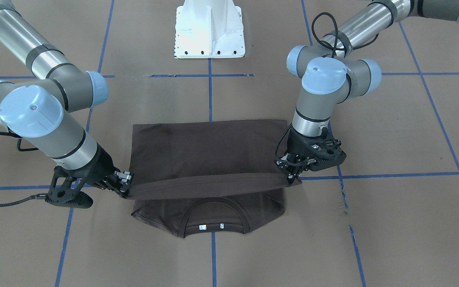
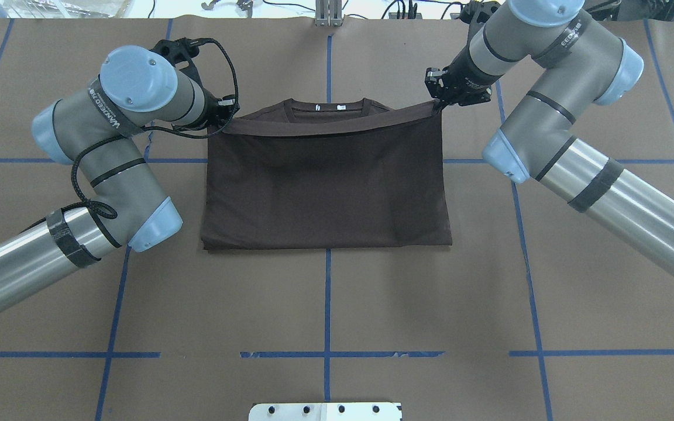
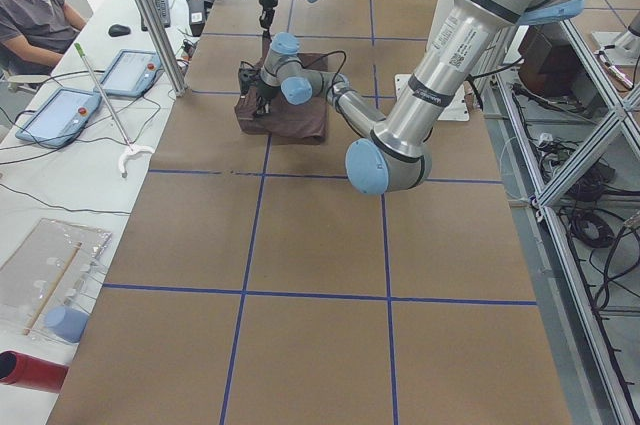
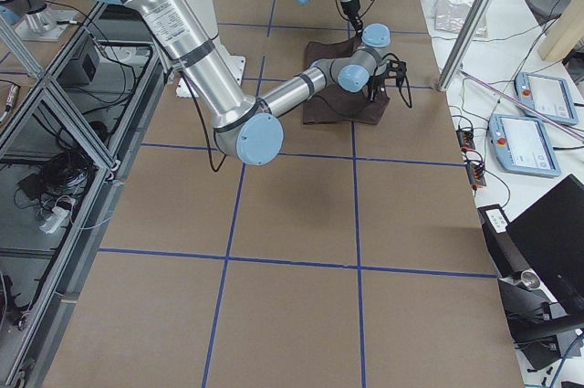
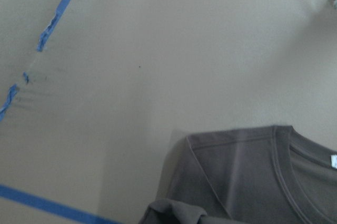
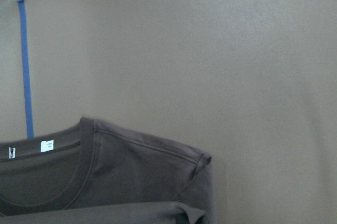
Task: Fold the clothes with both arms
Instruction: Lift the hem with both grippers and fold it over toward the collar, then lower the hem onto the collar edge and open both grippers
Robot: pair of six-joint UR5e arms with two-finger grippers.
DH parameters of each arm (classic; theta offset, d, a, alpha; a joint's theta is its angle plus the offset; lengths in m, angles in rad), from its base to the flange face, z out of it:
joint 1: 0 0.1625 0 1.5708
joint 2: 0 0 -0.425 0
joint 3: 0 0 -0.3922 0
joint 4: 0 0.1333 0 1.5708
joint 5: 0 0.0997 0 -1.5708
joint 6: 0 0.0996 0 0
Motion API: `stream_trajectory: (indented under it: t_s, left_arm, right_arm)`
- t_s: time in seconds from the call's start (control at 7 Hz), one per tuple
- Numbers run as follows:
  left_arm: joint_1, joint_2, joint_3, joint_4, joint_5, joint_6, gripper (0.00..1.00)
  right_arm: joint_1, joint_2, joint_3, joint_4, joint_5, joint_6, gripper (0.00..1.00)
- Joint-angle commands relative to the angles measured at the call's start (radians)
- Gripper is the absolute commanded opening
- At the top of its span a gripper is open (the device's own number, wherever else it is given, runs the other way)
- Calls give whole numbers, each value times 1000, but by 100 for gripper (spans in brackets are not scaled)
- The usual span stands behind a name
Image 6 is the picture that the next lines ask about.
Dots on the dark brown t-shirt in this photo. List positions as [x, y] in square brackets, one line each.
[97, 172]

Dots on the brown paper table cover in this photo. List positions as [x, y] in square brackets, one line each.
[251, 82]

